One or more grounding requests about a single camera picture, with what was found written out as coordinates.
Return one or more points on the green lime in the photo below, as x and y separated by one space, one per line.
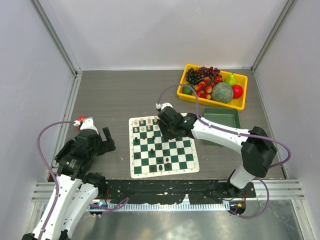
187 89

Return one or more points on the black grape bunch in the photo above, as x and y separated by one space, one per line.
191 77

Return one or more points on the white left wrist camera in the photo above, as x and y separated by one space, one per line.
86 124

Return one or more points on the aluminium frame rail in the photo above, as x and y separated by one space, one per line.
264 189

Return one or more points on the green white chess board mat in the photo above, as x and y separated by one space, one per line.
151 155

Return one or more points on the green netted melon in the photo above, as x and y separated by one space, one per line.
222 92

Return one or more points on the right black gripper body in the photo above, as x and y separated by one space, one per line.
168 131

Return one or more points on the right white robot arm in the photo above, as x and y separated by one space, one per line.
255 147

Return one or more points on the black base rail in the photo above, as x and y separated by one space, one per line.
169 192

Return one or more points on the green plastic tray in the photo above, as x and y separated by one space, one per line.
224 116

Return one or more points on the green yellow pear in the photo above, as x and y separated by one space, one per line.
231 79

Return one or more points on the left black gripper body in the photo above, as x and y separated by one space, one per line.
99 149

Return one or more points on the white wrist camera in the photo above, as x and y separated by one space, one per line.
86 124
161 106

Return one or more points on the yellow plastic fruit bin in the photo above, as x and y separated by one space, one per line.
238 104

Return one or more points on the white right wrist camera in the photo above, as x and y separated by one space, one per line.
161 106

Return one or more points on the red cherry bunch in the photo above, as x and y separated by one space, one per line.
205 86

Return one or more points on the dark red grape bunch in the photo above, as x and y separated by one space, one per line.
204 72

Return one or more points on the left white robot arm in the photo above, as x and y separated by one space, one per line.
75 187

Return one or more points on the red apple on table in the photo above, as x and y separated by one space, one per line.
81 120

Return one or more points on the red apple in bin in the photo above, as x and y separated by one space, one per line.
237 91

